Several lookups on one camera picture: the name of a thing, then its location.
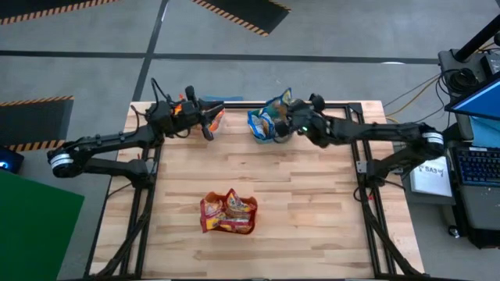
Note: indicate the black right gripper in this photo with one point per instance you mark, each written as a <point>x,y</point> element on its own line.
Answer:
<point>304,119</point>

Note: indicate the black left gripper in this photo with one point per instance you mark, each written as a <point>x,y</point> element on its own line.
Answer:
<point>185,115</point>

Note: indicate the orange chicken ramen packet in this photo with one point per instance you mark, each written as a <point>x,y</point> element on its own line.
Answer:
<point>218,122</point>
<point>179,109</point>

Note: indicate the blue soy sauce ramen packet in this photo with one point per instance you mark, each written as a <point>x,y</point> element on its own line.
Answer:
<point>286,95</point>
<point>259,126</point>
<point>273,109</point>

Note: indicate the red beef ramen packet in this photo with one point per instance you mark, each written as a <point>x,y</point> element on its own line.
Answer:
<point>234,225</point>
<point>209,216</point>
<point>236,203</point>

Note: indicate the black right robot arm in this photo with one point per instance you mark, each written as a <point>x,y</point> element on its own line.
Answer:
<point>375,130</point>

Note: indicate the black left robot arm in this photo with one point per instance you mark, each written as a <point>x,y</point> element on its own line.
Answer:
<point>113,138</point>

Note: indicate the teal plastic bin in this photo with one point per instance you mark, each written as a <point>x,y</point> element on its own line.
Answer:
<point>269,139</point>

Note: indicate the black hazard-striped floor mat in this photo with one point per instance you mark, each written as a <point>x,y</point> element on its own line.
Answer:
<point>39,6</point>
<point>31,121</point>
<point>250,11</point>

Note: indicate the orange plastic bin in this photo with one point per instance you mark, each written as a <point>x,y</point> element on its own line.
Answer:
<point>254,218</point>

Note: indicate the white paper sign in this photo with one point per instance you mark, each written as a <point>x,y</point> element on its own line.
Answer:
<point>429,179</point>

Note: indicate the grey equipment box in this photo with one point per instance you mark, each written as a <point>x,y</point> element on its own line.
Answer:
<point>449,58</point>

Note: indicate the grey laptop with backlit keyboard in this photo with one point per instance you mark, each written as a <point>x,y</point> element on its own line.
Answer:
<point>478,168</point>

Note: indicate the black device with blue light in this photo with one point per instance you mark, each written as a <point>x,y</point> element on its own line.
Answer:
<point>13,160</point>

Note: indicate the green floor mat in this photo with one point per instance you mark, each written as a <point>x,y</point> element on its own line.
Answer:
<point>35,226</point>

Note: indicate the black aluminium table frame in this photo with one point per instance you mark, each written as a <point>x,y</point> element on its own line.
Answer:
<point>242,104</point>

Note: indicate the silver metal bracket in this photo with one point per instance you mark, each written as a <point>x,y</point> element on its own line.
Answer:
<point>361,167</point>

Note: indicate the black camera pole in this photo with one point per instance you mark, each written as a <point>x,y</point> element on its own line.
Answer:
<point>476,39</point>

